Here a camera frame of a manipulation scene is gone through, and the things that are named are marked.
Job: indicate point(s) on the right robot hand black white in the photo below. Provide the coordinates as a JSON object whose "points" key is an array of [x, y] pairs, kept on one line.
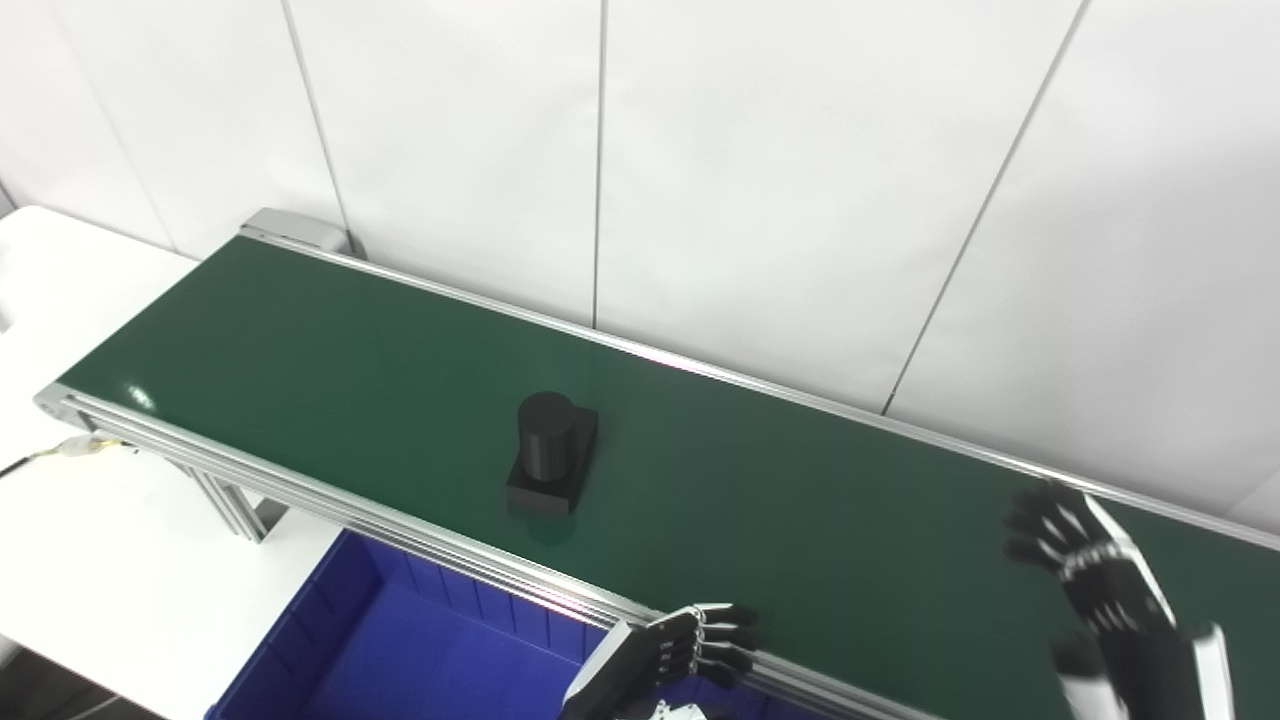
{"points": [[1120, 610]]}

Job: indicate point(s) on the aluminium conveyor support leg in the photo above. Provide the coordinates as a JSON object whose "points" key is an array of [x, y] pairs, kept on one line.
{"points": [[235, 505]]}

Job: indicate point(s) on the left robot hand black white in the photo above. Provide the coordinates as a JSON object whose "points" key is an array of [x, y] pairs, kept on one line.
{"points": [[630, 665]]}

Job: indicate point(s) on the blue bin with grey plates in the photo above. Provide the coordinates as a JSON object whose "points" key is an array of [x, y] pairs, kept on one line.
{"points": [[400, 640]]}

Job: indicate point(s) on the green conveyor belt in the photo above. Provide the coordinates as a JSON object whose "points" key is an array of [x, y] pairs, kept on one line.
{"points": [[300, 490], [350, 380]]}

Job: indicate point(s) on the black cylinder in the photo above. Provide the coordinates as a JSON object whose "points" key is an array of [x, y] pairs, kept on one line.
{"points": [[550, 450]]}

